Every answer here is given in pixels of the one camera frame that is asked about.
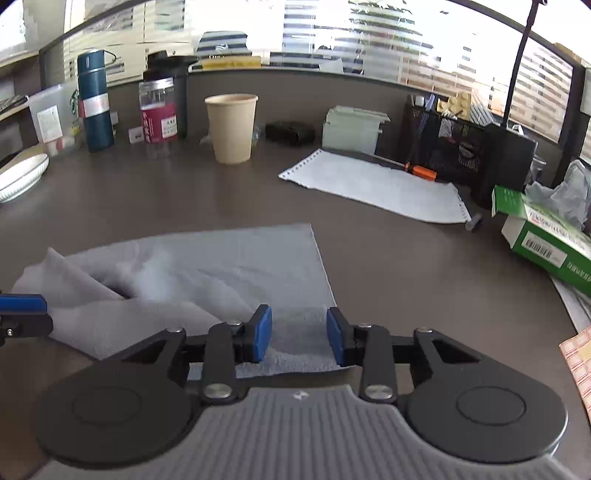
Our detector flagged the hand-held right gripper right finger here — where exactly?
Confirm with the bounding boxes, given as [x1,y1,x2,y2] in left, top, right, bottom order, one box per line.
[325,306,483,404]

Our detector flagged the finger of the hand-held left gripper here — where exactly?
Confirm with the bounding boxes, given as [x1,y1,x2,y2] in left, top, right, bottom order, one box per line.
[0,294,54,347]

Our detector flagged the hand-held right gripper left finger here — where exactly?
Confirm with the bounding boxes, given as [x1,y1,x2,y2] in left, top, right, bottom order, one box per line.
[119,304,273,406]

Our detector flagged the grey towel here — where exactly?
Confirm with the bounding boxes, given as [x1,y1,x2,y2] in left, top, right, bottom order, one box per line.
[11,223,346,377]

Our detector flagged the white bowl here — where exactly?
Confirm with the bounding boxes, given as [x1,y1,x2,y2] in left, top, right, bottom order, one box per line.
[0,153,50,204]

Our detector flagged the white perforated paper sheet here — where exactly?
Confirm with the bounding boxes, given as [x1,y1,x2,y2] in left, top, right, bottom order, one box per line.
[278,148,472,225]

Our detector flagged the clear plastic bag with logo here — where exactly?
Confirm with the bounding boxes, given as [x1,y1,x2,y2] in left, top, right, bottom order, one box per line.
[28,83,84,158]

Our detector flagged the dark blue thermos bottle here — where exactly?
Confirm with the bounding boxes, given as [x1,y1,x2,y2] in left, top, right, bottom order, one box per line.
[76,49,116,153]

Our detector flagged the pale green box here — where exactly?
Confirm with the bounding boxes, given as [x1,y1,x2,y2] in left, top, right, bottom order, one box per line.
[322,106,391,156]

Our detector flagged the small black pouch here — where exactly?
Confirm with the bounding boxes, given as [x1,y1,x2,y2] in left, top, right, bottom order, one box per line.
[264,120,317,147]

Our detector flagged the beige paper cup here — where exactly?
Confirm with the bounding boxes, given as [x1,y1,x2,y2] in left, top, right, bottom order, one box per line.
[204,93,259,165]

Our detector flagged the black mesh desk organizer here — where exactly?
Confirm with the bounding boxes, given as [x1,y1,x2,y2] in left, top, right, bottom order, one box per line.
[401,94,491,186]

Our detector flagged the green and white carton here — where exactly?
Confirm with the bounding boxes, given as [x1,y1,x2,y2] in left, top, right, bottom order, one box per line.
[491,185,591,297]

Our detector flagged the clear bottle with red label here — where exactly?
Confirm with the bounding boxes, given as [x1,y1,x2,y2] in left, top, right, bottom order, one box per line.
[139,78,179,159]

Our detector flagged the white paper sheets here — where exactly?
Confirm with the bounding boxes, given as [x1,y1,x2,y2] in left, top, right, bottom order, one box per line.
[549,272,591,334]

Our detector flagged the black box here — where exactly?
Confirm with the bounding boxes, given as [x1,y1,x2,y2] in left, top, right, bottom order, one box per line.
[471,123,539,209]

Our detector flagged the pink gridded sheet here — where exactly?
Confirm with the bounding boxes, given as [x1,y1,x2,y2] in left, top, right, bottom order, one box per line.
[558,325,591,428]

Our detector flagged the black shaker bottle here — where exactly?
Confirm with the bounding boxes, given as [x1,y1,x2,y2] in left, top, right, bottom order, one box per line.
[145,52,199,139]

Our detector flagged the pale yellow plastic piece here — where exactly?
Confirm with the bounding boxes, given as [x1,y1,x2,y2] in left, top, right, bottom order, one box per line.
[436,92,472,119]

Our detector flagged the grey plastic bag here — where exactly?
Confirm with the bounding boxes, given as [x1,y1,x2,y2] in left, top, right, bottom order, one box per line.
[524,159,591,232]

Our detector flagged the yellow box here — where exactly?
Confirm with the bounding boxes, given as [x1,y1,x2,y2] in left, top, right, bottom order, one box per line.
[201,55,263,71]

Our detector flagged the blue striped bag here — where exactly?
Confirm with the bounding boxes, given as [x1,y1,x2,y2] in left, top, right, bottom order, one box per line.
[194,31,253,62]

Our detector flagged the black stand pole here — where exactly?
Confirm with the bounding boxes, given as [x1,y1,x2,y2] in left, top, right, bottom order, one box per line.
[502,0,549,131]

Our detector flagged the orange handled screwdriver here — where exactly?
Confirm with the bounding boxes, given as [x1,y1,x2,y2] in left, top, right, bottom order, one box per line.
[369,154,439,182]

